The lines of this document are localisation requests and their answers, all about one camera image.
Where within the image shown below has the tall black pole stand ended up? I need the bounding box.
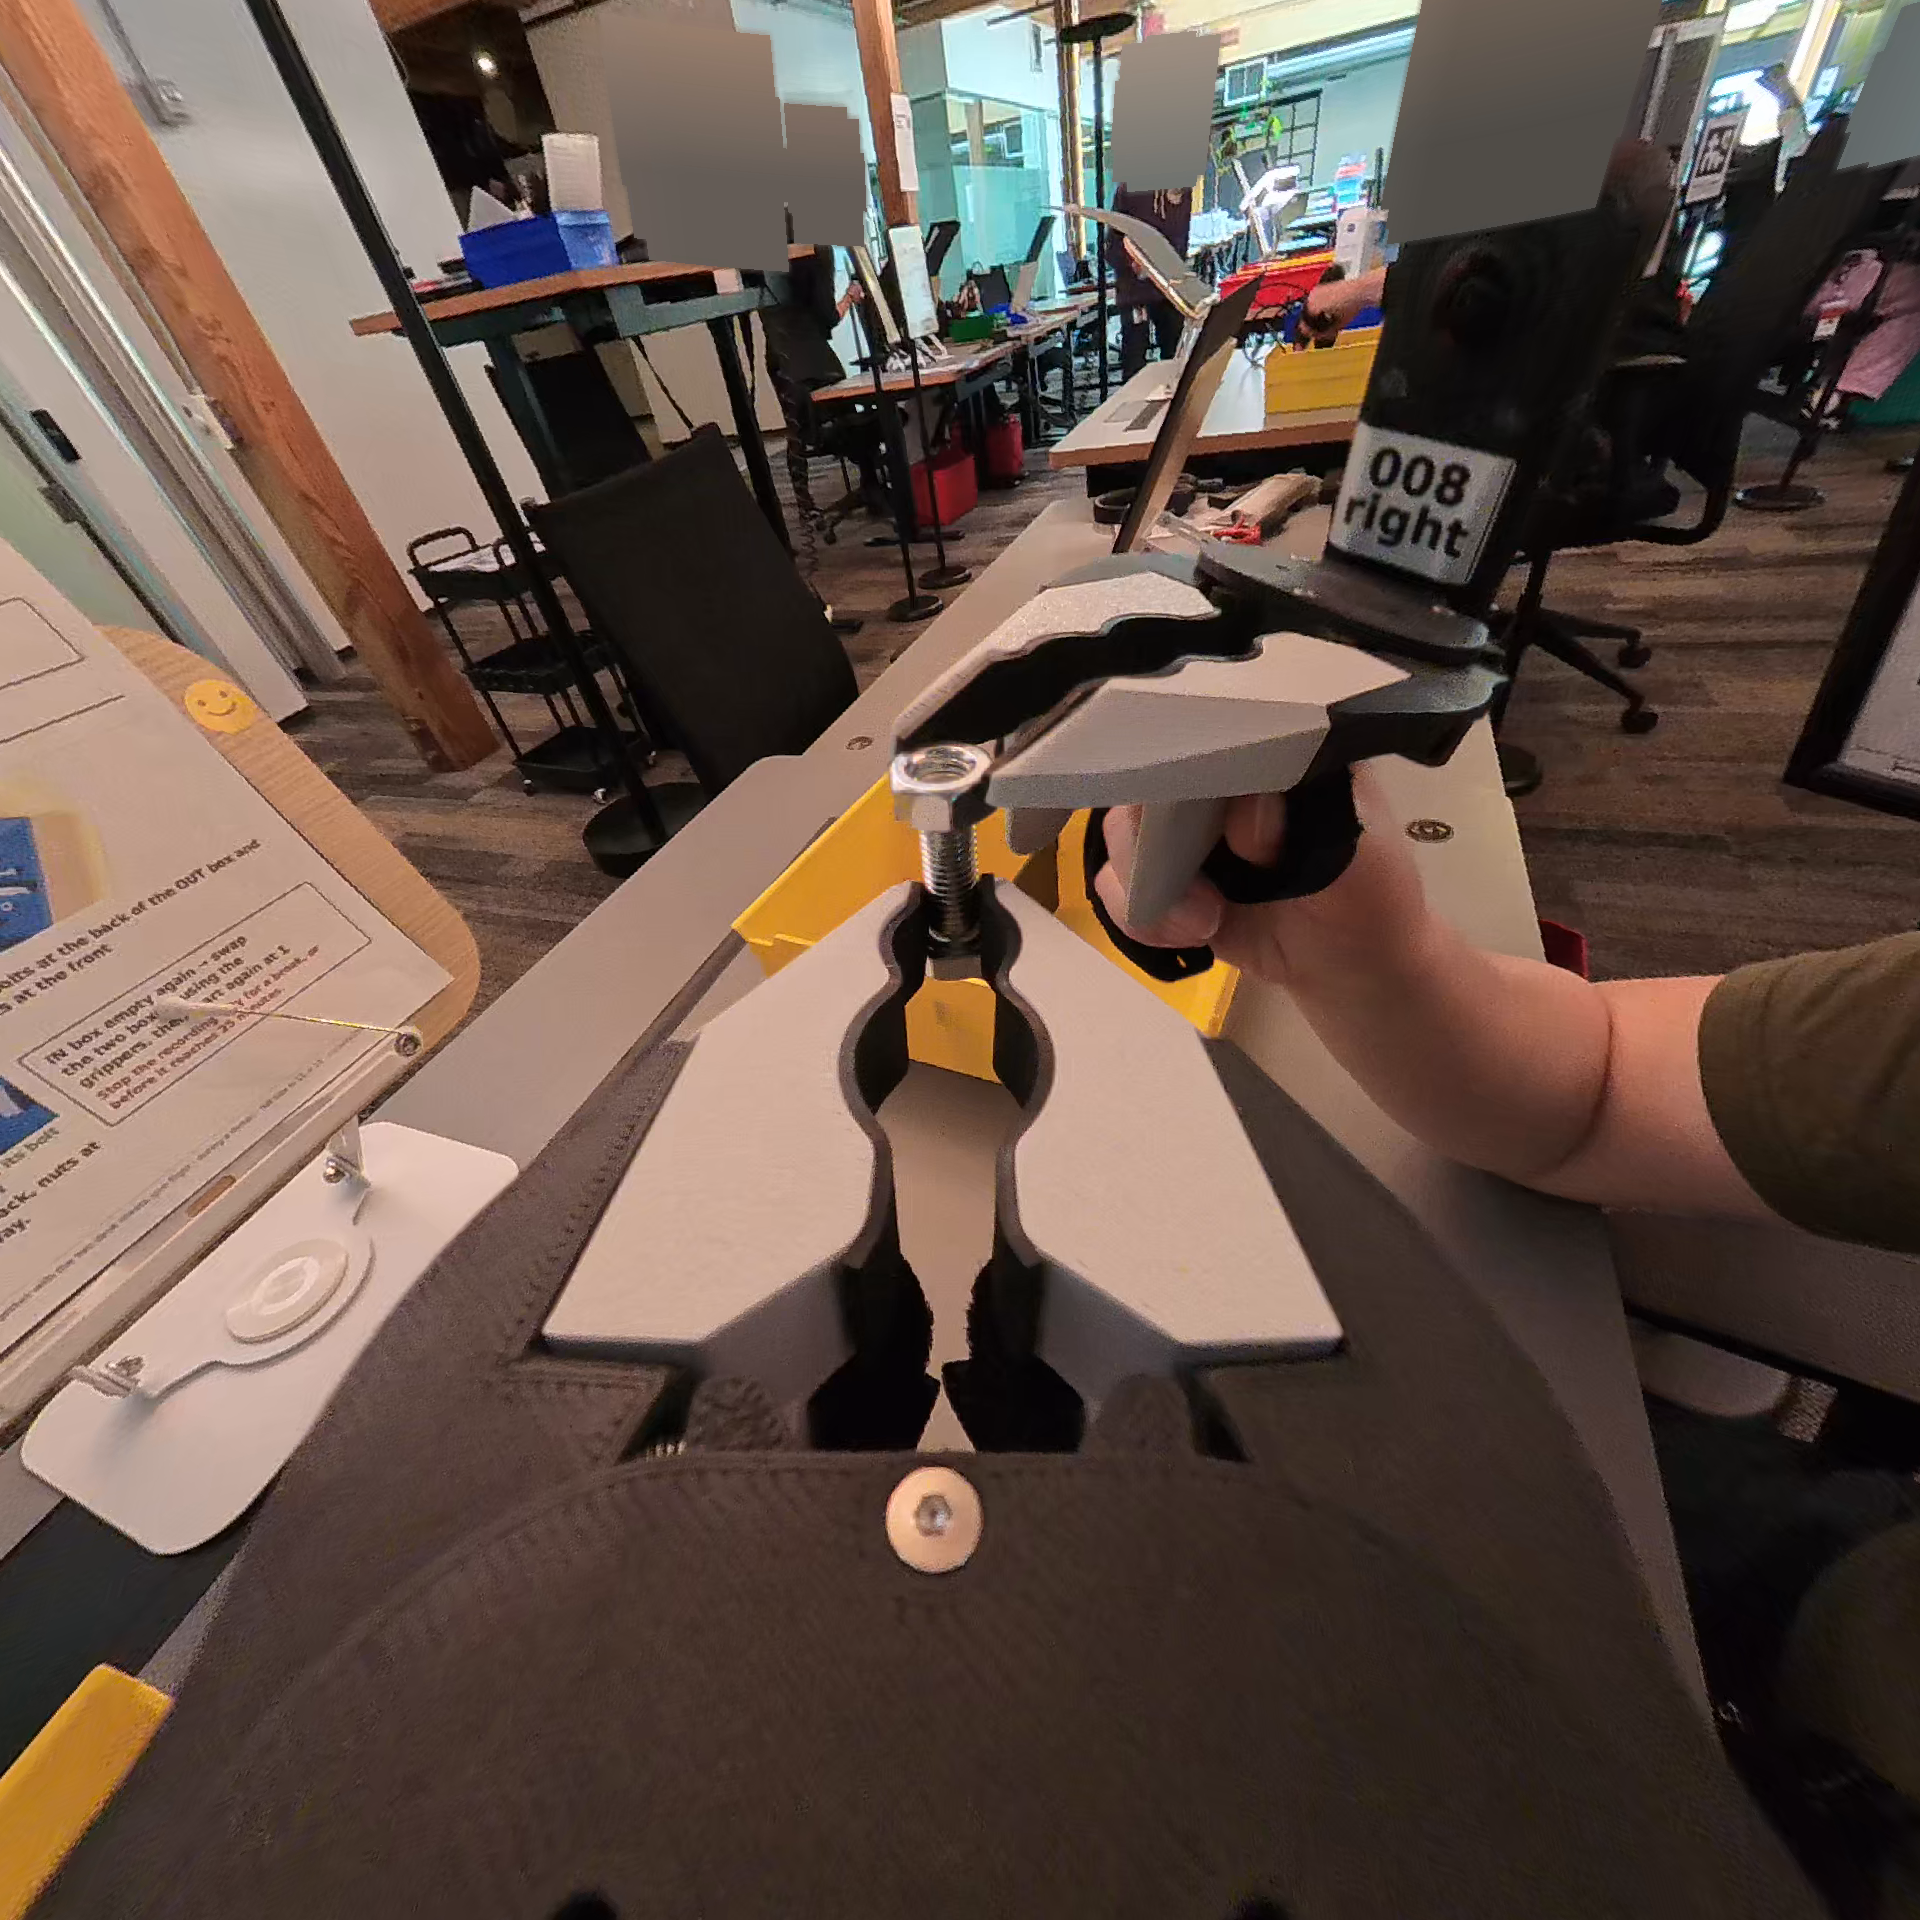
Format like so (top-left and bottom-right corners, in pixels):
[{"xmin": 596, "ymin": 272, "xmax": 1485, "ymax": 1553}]
[{"xmin": 248, "ymin": 0, "xmax": 708, "ymax": 877}]

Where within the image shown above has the yellow divided plastic bin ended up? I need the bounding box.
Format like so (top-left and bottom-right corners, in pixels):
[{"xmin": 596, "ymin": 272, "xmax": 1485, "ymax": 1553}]
[{"xmin": 733, "ymin": 772, "xmax": 1244, "ymax": 1085}]

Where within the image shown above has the person's right forearm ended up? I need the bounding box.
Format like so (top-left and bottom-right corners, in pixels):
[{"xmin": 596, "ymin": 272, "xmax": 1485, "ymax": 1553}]
[{"xmin": 1350, "ymin": 868, "xmax": 1734, "ymax": 1214}]

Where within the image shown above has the black framed marker sign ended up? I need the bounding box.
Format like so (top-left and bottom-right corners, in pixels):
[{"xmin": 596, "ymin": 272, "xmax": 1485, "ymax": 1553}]
[{"xmin": 1785, "ymin": 463, "xmax": 1920, "ymax": 820}]

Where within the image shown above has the grey work table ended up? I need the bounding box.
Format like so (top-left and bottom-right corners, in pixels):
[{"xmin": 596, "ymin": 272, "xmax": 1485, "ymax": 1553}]
[{"xmin": 1051, "ymin": 347, "xmax": 1380, "ymax": 469}]

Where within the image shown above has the person's right hand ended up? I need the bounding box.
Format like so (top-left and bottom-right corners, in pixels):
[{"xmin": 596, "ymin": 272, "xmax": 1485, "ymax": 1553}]
[{"xmin": 1083, "ymin": 787, "xmax": 1446, "ymax": 997}]

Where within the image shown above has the row of office desks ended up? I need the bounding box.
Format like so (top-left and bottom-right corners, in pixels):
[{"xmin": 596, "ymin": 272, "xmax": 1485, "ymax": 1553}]
[{"xmin": 809, "ymin": 290, "xmax": 1114, "ymax": 541}]

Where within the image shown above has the yellow storage bin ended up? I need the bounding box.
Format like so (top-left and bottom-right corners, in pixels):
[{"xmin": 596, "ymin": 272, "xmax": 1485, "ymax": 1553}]
[{"xmin": 1264, "ymin": 326, "xmax": 1380, "ymax": 416}]

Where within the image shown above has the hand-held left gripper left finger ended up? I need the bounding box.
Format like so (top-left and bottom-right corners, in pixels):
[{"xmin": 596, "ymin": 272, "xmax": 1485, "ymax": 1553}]
[{"xmin": 542, "ymin": 883, "xmax": 922, "ymax": 1450}]

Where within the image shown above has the brown wooden board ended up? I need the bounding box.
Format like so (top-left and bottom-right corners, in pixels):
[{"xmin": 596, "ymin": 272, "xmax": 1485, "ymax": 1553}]
[{"xmin": 1114, "ymin": 277, "xmax": 1261, "ymax": 560}]

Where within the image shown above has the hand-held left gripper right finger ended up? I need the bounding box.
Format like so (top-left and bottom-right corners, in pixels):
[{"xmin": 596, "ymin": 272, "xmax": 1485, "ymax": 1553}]
[{"xmin": 945, "ymin": 877, "xmax": 1347, "ymax": 1450}]

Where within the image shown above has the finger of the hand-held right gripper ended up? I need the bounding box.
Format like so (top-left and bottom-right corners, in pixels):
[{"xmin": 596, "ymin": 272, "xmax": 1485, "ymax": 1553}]
[
  {"xmin": 984, "ymin": 631, "xmax": 1414, "ymax": 820},
  {"xmin": 892, "ymin": 576, "xmax": 1225, "ymax": 755}
]

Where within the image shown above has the wooden sign board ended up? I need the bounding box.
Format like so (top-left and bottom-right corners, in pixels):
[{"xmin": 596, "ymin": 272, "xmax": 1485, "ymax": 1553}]
[{"xmin": 97, "ymin": 627, "xmax": 483, "ymax": 1092}]

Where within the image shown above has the steel hex bolt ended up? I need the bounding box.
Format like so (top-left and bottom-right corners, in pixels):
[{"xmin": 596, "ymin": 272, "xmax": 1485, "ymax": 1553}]
[{"xmin": 918, "ymin": 815, "xmax": 996, "ymax": 982}]

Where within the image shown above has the wooden standing desk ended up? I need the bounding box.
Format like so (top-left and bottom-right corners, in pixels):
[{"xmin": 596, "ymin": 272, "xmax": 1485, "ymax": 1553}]
[{"xmin": 352, "ymin": 262, "xmax": 823, "ymax": 634}]

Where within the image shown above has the black wire cart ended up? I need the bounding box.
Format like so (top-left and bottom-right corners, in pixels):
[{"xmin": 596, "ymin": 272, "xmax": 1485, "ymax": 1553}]
[{"xmin": 407, "ymin": 530, "xmax": 658, "ymax": 796}]

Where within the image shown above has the wooden support post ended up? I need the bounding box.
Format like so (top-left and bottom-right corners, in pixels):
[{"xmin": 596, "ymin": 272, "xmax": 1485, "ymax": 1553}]
[{"xmin": 0, "ymin": 0, "xmax": 501, "ymax": 775}]

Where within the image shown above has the printed instruction sheet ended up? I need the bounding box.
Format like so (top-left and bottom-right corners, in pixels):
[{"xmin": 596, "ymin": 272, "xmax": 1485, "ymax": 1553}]
[{"xmin": 0, "ymin": 538, "xmax": 450, "ymax": 1353}]

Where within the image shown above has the blue plastic bin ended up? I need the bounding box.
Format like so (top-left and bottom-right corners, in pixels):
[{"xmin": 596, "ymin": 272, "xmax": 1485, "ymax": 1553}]
[{"xmin": 462, "ymin": 208, "xmax": 616, "ymax": 287}]

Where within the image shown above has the steel hex nut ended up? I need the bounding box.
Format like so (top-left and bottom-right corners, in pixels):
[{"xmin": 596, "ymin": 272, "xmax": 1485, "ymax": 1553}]
[{"xmin": 892, "ymin": 741, "xmax": 996, "ymax": 828}]

